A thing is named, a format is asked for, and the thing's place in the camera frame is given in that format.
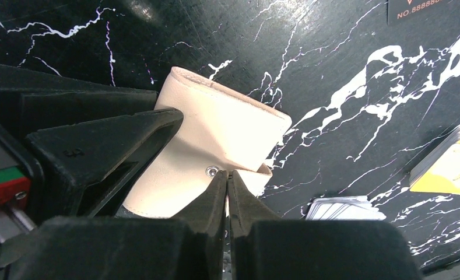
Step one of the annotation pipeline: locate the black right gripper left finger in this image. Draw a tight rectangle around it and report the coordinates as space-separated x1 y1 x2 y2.
0 171 228 279

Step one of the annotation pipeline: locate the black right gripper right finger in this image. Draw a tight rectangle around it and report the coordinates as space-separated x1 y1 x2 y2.
227 171 421 279

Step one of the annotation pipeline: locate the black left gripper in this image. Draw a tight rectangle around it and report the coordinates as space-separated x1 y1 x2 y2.
0 65 184 246

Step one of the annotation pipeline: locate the white card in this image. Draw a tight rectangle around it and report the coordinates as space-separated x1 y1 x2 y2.
306 195 386 221

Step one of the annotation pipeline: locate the beige card holder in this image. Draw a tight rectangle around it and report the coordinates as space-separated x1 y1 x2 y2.
122 66 292 218

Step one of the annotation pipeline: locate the orange card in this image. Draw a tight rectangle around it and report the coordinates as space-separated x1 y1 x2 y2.
409 126 460 195

